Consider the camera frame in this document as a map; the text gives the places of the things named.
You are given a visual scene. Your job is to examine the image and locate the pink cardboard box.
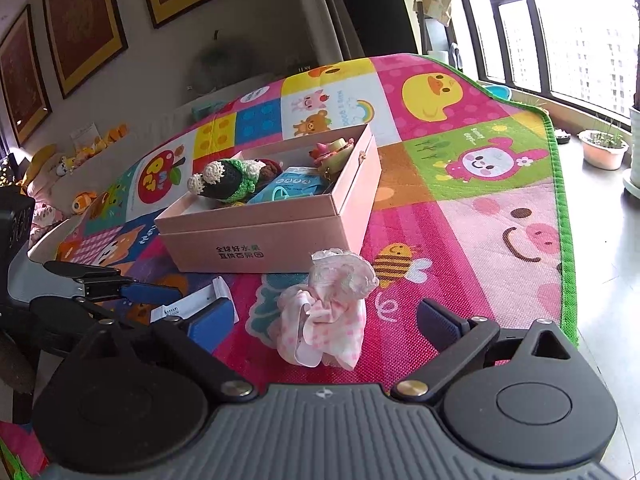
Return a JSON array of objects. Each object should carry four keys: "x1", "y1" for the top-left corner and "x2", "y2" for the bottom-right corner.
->
[{"x1": 154, "y1": 122, "x2": 383, "y2": 275}]

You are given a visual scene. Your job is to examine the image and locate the green and black crochet doll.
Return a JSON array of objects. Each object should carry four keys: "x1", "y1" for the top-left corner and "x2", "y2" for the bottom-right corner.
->
[{"x1": 187, "y1": 157, "x2": 283, "y2": 206}]

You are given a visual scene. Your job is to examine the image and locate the blue and white packet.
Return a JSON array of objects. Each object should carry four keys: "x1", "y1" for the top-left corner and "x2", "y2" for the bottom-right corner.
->
[{"x1": 247, "y1": 170, "x2": 333, "y2": 206}]

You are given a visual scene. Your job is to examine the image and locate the small potted sprouts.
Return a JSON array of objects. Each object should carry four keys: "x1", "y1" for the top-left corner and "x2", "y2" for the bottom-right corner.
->
[{"x1": 577, "y1": 129, "x2": 630, "y2": 171}]

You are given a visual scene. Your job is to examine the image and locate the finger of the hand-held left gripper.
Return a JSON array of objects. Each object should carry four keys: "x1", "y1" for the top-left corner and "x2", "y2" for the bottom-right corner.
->
[
  {"x1": 44, "y1": 260, "x2": 182, "y2": 306},
  {"x1": 27, "y1": 296, "x2": 151, "y2": 334}
]

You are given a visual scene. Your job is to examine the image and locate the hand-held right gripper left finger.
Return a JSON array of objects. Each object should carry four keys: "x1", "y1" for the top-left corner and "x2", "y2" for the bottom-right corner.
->
[{"x1": 85, "y1": 300, "x2": 258, "y2": 401}]

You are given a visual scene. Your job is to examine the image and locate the colourful printed play mat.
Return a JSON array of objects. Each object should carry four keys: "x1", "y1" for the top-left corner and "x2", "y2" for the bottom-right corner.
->
[{"x1": 30, "y1": 55, "x2": 581, "y2": 396}]

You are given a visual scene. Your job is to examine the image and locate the pink and green toy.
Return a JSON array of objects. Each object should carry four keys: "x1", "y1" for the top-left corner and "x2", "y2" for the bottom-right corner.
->
[{"x1": 307, "y1": 136, "x2": 356, "y2": 178}]

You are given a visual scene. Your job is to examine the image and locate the pink and white doll dress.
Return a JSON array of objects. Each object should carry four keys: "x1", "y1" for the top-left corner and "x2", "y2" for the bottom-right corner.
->
[{"x1": 272, "y1": 249, "x2": 380, "y2": 371}]

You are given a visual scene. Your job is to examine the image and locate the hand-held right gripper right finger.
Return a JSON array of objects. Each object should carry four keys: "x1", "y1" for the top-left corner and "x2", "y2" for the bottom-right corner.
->
[{"x1": 391, "y1": 298, "x2": 584, "y2": 403}]

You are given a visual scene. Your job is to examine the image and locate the row of plush toys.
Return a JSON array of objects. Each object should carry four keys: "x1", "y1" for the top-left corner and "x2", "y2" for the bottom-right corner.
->
[{"x1": 20, "y1": 122, "x2": 131, "y2": 241}]

